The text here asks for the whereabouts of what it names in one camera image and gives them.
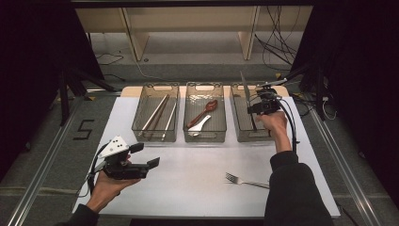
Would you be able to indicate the brown wooden chopstick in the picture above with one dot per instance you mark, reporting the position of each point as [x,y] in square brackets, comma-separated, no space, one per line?
[157,121]
[160,114]

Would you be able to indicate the black frame bar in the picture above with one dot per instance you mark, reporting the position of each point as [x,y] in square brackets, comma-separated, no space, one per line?
[188,3]

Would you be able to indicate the steel fork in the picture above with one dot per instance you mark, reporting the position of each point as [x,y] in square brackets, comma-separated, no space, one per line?
[233,179]

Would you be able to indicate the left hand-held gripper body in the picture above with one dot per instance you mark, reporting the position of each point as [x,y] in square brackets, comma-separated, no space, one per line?
[114,149]

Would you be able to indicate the beige wooden desk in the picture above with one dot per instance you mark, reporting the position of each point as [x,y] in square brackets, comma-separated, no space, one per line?
[188,19]

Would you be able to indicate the black metal stand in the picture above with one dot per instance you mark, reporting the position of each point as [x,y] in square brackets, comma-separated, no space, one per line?
[319,94]
[64,100]

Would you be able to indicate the steel table knife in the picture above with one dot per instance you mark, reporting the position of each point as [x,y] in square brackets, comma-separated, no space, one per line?
[245,89]

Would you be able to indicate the aluminium floor rail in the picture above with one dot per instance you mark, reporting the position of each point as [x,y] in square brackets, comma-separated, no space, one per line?
[348,175]
[37,179]

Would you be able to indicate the person's left hand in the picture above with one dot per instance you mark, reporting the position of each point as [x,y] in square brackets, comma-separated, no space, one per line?
[105,191]

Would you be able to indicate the brown wooden spoon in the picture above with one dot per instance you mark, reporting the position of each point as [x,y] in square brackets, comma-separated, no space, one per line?
[211,105]

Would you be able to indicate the white ceramic spoon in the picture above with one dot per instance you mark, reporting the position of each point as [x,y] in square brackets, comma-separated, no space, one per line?
[196,129]

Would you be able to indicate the black curtain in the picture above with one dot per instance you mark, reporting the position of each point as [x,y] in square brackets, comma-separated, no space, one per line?
[31,78]
[360,94]

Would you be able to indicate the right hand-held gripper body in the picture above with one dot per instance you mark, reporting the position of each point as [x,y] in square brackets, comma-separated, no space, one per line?
[269,100]

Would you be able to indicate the person's right hand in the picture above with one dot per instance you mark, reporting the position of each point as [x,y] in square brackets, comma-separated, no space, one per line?
[276,124]

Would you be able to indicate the smoky clear plastic bin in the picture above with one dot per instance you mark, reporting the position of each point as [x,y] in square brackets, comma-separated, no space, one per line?
[141,109]
[216,125]
[241,119]

